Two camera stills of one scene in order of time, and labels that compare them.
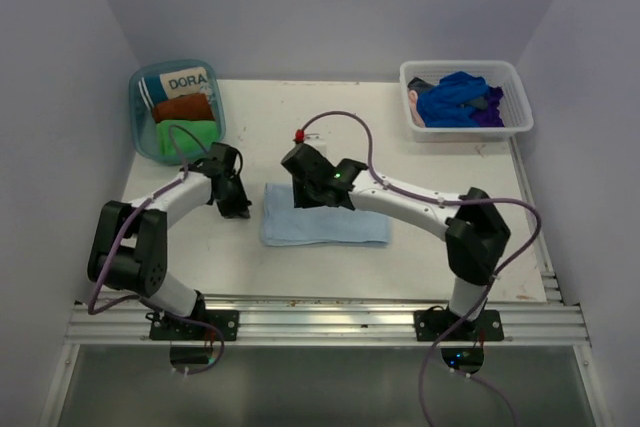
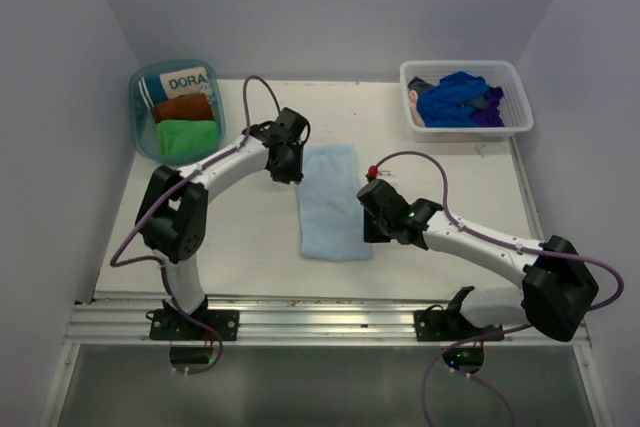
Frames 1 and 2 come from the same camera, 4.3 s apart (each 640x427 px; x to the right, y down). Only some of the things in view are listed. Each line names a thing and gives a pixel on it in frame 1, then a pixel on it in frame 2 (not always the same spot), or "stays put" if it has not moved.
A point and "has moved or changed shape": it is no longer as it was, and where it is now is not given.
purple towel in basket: [490, 116] stays put
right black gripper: [303, 200] → [369, 236]
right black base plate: [434, 323] stays put
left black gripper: [240, 208] → [295, 174]
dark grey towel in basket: [419, 85] stays put
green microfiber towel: [186, 138] stays put
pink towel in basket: [414, 108] stays put
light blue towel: [285, 224] has moved or changed shape
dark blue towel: [440, 106] stays put
